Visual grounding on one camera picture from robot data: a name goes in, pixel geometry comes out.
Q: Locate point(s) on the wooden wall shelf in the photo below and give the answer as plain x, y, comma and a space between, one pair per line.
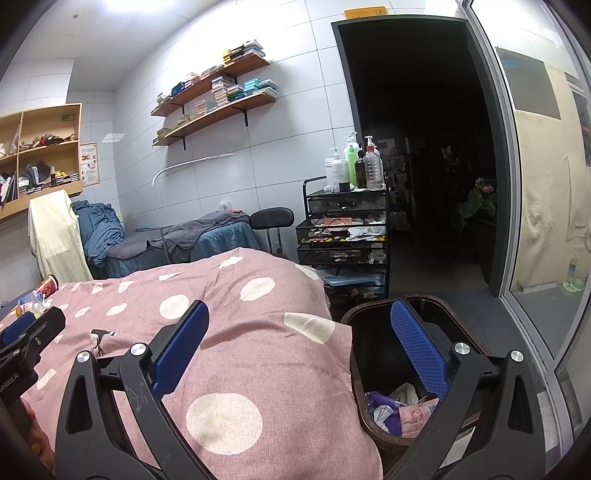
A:
217, 113
217, 76

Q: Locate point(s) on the purple tissue pack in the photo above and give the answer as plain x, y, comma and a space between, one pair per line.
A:
383, 410

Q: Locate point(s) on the blue cloth pile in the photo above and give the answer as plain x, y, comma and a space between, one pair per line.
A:
99, 230

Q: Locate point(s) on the clear plastic bottle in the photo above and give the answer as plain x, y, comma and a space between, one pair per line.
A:
33, 304

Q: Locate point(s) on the black mesh drawer cart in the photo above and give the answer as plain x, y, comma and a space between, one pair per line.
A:
341, 244

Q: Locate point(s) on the wall poster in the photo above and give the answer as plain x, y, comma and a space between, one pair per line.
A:
89, 164

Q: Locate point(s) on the dark door frame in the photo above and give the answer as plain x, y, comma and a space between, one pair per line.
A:
339, 138

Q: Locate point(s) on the wooden wall shelves with boxes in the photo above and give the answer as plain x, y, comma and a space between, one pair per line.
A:
221, 90

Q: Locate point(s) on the person's left hand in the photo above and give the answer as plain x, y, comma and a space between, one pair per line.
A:
40, 434

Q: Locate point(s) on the clear pump bottle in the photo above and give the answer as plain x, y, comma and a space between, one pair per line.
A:
374, 168

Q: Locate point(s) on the pink polka-dot blanket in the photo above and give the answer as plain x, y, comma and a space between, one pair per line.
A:
258, 350

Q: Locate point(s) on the row of small boxes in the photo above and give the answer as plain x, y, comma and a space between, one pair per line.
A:
244, 50

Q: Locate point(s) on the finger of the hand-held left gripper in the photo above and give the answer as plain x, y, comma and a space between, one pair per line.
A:
18, 326
48, 323

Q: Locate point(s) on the pink printed wrapper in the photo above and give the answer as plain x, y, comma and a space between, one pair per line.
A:
413, 417

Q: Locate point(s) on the glass sliding door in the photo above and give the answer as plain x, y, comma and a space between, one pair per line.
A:
508, 207

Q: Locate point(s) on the black round stool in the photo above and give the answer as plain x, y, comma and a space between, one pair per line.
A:
272, 217

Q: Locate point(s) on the brown bottle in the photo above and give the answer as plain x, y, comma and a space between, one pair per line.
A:
360, 175

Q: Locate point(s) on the blue storage box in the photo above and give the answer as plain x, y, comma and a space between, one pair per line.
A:
355, 284

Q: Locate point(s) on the yellow door sign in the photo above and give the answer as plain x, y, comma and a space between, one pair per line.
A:
366, 13

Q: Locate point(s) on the green white container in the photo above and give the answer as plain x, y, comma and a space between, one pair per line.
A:
573, 279

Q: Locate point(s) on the white crumpled paper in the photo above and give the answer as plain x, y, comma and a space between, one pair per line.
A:
405, 393

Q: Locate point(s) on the blue-covered massage bed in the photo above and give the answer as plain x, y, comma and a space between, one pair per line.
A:
226, 240

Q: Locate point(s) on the potted plant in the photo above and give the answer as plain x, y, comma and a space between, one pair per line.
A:
478, 203

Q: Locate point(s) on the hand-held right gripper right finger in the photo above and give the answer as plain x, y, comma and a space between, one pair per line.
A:
420, 350

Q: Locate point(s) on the red paper cup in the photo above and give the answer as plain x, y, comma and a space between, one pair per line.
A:
47, 286

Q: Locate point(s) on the grey blanket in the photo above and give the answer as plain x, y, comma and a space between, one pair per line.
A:
184, 235

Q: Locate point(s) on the green pump bottle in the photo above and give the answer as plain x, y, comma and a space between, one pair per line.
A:
353, 161

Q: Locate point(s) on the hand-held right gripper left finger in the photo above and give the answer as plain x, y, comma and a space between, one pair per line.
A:
180, 350

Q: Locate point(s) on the dark brown trash bin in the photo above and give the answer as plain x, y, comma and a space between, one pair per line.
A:
369, 360

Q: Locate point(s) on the wooden wall cabinet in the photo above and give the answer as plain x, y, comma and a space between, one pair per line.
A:
74, 147

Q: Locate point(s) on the cream towel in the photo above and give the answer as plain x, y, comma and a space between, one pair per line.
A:
55, 235

